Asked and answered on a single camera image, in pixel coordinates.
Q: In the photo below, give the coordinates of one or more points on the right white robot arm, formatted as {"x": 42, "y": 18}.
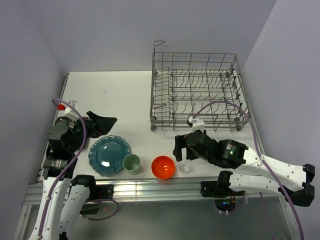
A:
{"x": 243, "y": 170}

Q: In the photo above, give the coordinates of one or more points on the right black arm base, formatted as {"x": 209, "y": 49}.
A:
{"x": 209, "y": 189}

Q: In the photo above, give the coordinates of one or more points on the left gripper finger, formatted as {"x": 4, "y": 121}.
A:
{"x": 105, "y": 124}
{"x": 94, "y": 117}

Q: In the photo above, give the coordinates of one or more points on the aluminium mounting rail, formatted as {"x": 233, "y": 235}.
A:
{"x": 152, "y": 190}

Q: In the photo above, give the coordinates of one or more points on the teal scalloped plate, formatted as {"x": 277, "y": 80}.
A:
{"x": 107, "y": 154}

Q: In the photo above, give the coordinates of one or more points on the grey wire dish rack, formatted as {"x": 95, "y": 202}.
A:
{"x": 186, "y": 83}

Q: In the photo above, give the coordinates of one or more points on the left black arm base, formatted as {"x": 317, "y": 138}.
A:
{"x": 104, "y": 191}

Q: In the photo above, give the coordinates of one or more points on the light green cup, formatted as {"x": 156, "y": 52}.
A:
{"x": 132, "y": 164}

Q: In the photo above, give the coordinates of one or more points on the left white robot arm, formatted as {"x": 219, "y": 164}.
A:
{"x": 63, "y": 195}

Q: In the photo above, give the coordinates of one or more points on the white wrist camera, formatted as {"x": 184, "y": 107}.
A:
{"x": 196, "y": 123}
{"x": 67, "y": 111}

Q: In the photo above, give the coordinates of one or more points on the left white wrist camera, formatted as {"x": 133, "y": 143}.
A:
{"x": 67, "y": 111}

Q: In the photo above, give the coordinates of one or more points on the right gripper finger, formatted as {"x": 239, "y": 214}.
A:
{"x": 190, "y": 154}
{"x": 179, "y": 144}

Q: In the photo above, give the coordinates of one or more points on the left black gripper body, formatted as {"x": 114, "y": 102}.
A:
{"x": 78, "y": 132}

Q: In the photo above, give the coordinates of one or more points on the clear drinking glass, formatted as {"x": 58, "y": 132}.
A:
{"x": 184, "y": 166}

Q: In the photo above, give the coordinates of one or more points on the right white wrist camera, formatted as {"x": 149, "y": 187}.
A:
{"x": 196, "y": 123}

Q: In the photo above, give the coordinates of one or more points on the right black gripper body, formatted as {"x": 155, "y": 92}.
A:
{"x": 209, "y": 157}

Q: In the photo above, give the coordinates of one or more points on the orange plastic bowl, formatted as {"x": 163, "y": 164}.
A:
{"x": 163, "y": 167}

